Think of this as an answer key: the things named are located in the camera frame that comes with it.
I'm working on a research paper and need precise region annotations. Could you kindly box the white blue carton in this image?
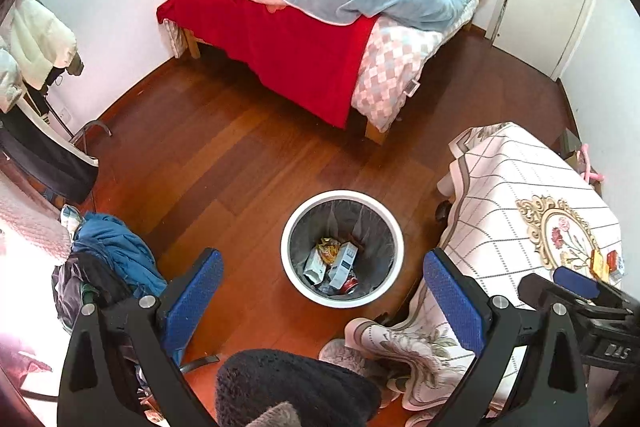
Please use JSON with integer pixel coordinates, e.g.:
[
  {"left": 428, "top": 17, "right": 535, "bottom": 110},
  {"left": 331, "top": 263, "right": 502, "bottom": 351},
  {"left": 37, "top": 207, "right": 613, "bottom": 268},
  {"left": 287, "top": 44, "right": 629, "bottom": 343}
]
[{"left": 329, "top": 242, "right": 358, "bottom": 291}]

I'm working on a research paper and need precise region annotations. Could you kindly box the small white carton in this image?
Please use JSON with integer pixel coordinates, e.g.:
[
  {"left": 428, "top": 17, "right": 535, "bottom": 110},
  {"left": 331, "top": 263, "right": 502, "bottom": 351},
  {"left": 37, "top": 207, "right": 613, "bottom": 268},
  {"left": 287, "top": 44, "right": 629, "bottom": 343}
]
[{"left": 303, "top": 246, "right": 328, "bottom": 286}]

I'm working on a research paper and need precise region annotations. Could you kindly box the crushed red cola can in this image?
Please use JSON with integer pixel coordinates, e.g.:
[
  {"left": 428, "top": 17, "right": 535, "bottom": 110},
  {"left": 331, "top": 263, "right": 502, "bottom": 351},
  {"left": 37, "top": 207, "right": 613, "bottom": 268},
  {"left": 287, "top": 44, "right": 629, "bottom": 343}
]
[{"left": 340, "top": 275, "right": 359, "bottom": 295}]

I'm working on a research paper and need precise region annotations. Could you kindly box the orange yellow snack bag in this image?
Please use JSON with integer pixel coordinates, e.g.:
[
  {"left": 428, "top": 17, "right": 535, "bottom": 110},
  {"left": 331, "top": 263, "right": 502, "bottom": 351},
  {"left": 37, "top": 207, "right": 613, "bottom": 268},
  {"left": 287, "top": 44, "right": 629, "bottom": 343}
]
[{"left": 317, "top": 237, "right": 342, "bottom": 265}]

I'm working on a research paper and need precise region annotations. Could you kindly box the white round trash bin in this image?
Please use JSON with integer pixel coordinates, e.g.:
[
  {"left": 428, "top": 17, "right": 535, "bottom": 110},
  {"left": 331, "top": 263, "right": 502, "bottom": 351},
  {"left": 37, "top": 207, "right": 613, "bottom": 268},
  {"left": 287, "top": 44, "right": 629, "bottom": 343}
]
[{"left": 280, "top": 190, "right": 405, "bottom": 309}]

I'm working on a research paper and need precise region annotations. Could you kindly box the yellow flat box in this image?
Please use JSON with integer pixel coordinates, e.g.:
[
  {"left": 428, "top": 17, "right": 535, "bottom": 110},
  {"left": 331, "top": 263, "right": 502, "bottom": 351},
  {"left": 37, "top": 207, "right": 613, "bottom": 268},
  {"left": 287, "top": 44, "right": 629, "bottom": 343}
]
[{"left": 589, "top": 248, "right": 610, "bottom": 283}]

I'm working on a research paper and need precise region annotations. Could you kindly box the red blue milk carton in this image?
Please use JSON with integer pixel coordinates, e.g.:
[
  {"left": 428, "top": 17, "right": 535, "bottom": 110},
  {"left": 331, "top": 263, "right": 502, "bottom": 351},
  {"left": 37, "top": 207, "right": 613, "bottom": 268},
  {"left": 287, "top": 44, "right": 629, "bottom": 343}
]
[{"left": 606, "top": 251, "right": 625, "bottom": 284}]

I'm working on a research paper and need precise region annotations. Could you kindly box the white patterned tablecloth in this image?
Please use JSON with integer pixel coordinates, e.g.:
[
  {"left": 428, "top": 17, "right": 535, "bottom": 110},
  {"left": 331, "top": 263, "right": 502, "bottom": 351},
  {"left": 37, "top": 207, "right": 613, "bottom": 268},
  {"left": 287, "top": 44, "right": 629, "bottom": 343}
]
[{"left": 345, "top": 122, "right": 622, "bottom": 426}]

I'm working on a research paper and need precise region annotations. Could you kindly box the black fuzzy trouser leg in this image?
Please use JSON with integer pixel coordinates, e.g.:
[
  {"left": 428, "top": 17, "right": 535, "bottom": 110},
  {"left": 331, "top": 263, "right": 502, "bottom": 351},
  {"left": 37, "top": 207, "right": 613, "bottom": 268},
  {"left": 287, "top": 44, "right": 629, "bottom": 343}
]
[{"left": 215, "top": 349, "right": 382, "bottom": 426}]

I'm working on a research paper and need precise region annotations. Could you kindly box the pink toy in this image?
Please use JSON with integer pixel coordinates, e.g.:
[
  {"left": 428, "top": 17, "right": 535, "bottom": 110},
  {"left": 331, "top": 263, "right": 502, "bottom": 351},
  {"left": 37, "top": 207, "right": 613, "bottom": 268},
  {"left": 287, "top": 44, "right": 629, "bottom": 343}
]
[{"left": 577, "top": 143, "right": 604, "bottom": 183}]

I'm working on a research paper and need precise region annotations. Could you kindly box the blue clothing pile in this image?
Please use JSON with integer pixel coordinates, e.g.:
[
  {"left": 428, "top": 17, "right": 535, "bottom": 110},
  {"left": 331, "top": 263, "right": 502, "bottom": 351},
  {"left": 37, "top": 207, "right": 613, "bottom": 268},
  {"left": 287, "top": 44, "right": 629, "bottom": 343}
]
[{"left": 72, "top": 212, "right": 167, "bottom": 298}]

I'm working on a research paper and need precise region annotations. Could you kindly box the right pink slipper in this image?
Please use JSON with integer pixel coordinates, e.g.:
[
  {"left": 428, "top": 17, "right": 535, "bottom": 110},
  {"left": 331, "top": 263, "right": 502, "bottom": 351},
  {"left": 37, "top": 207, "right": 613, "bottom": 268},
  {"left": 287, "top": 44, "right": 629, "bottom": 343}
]
[{"left": 318, "top": 338, "right": 387, "bottom": 379}]

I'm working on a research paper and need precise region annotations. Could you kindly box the cardboard box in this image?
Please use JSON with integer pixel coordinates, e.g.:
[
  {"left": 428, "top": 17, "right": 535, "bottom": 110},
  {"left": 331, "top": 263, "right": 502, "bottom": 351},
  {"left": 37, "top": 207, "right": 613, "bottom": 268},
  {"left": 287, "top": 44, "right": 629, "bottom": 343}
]
[{"left": 559, "top": 128, "right": 582, "bottom": 159}]

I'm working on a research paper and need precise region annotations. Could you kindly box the black chair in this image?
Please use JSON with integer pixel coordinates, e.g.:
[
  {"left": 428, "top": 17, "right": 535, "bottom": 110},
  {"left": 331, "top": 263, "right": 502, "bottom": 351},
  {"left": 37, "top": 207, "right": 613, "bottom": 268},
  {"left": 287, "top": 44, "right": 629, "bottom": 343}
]
[{"left": 1, "top": 105, "right": 99, "bottom": 204}]

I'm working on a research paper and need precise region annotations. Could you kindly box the pink checkered bedsheet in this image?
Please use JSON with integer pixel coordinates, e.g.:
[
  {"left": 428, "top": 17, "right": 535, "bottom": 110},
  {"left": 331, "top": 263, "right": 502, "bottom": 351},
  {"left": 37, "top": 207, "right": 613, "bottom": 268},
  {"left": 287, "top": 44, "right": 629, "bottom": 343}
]
[{"left": 352, "top": 0, "right": 480, "bottom": 133}]

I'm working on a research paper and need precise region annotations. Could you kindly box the red blanket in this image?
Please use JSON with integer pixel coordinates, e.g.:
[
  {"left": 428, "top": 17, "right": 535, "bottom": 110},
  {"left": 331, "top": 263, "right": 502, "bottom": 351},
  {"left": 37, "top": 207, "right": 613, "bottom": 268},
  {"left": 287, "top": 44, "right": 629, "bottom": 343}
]
[{"left": 156, "top": 0, "right": 376, "bottom": 129}]

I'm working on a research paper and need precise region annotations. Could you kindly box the wooden bed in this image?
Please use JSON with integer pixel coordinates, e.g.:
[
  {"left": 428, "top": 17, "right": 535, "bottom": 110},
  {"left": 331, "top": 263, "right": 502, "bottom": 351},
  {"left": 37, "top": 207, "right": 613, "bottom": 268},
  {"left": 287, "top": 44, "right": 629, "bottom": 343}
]
[{"left": 156, "top": 0, "right": 485, "bottom": 143}]

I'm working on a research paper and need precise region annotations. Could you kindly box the white jacket on rack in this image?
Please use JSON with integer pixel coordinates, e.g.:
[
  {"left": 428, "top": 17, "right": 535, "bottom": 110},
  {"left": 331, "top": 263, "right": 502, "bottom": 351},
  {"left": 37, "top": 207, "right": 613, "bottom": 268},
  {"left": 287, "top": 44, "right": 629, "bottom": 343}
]
[{"left": 1, "top": 0, "right": 84, "bottom": 114}]

